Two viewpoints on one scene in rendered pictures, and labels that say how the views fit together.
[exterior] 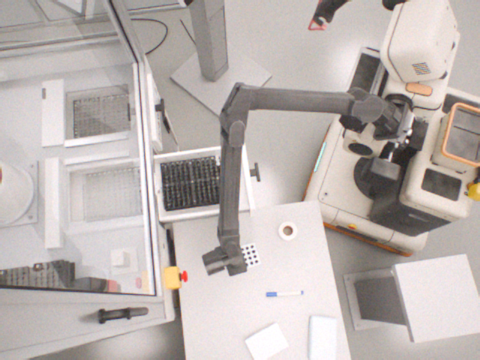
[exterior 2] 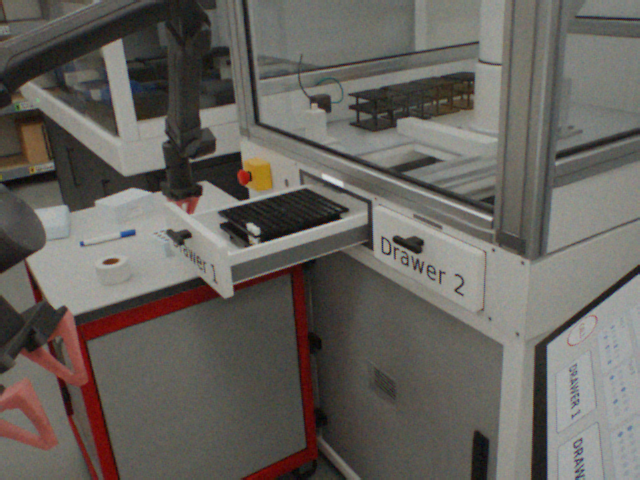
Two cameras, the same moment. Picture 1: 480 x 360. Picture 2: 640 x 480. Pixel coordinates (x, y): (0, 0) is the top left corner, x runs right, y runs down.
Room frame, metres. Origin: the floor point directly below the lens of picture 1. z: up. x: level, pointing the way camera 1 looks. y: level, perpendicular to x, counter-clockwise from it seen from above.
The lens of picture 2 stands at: (1.62, -0.30, 1.39)
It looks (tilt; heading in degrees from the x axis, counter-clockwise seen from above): 24 degrees down; 155
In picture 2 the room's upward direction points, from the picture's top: 4 degrees counter-clockwise
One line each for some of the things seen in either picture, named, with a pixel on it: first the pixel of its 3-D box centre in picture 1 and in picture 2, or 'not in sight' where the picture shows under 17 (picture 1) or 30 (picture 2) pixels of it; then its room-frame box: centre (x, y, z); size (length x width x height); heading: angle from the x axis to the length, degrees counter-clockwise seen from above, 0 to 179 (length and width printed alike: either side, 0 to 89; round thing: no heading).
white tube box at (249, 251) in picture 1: (241, 258); (179, 237); (0.15, 0.00, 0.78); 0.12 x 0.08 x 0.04; 104
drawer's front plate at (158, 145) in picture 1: (154, 112); (423, 254); (0.72, 0.32, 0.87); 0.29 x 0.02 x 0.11; 6
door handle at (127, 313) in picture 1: (127, 313); not in sight; (-0.02, 0.23, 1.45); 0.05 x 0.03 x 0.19; 96
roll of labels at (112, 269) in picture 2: (287, 231); (112, 269); (0.25, -0.18, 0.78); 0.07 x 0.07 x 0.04
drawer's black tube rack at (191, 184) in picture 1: (193, 184); (283, 223); (0.42, 0.17, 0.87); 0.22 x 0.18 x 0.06; 96
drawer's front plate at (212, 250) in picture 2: (247, 176); (196, 246); (0.44, -0.03, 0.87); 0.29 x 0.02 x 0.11; 6
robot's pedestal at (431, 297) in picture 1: (400, 298); not in sight; (-0.02, -0.73, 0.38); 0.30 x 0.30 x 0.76; 6
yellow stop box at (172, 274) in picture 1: (174, 277); (256, 174); (0.08, 0.24, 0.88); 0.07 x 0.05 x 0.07; 6
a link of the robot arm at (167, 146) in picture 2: (232, 257); (177, 152); (0.14, 0.03, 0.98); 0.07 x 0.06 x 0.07; 109
